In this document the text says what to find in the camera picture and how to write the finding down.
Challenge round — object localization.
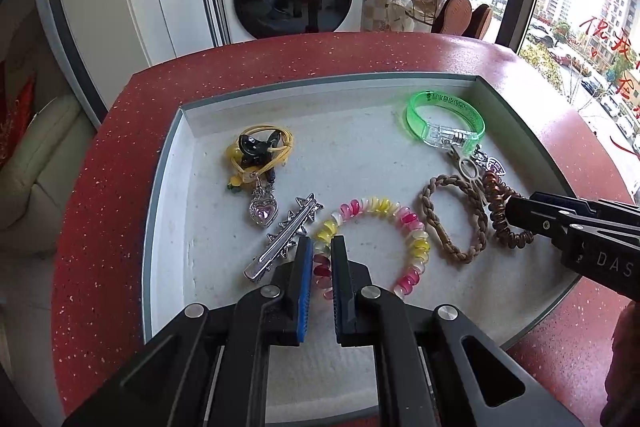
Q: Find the silver purple heart pendant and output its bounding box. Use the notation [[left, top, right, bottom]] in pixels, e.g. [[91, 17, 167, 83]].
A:
[[472, 147, 506, 175]]

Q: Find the grey shallow tray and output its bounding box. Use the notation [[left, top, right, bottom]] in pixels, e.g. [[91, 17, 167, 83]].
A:
[[141, 72, 598, 353]]

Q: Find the green translucent bracelet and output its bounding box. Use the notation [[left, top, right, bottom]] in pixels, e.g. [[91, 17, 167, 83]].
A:
[[404, 90, 487, 155]]

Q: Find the silver star hair clip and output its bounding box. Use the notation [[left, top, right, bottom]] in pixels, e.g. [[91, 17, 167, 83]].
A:
[[243, 193, 323, 283]]

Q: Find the beige sofa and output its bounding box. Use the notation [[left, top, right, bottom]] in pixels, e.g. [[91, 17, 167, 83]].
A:
[[0, 92, 98, 253]]

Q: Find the beige pronged hair clip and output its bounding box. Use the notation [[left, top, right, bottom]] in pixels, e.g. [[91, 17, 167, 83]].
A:
[[447, 144, 488, 202]]

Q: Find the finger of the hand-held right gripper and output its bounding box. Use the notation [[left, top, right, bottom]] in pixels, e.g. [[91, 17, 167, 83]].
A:
[[505, 196, 601, 248], [530, 191, 640, 228]]

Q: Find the pink yellow spiral hair tie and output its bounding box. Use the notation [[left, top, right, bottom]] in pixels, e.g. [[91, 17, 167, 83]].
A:
[[312, 197, 431, 300]]

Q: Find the brown spiral hair tie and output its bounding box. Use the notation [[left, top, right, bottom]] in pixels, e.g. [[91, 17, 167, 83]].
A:
[[482, 171, 535, 249]]

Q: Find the yellow beaded hair tie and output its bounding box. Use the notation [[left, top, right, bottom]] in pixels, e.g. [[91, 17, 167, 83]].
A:
[[225, 123, 295, 195]]

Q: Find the grey door frame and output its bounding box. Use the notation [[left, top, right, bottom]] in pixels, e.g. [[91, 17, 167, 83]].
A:
[[30, 0, 108, 130]]

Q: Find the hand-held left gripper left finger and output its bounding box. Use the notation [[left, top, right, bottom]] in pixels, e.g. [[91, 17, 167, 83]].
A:
[[62, 237, 315, 427]]

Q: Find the cream tote bag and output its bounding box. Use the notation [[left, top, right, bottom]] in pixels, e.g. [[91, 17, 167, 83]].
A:
[[387, 0, 433, 32]]

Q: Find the red printed cushion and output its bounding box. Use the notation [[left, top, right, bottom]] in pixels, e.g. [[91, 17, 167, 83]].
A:
[[0, 62, 38, 168]]

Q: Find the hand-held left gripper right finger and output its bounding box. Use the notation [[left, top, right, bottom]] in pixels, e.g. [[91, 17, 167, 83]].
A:
[[331, 236, 583, 427]]

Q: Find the brown braided bracelet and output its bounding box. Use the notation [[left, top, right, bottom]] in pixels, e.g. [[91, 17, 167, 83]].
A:
[[420, 174, 490, 264]]

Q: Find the silver pink heart pendant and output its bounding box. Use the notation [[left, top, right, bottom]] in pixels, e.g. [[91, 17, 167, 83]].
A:
[[248, 179, 277, 228]]

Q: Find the black hair claw clip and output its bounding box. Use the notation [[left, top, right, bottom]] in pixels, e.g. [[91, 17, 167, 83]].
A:
[[237, 129, 283, 168]]

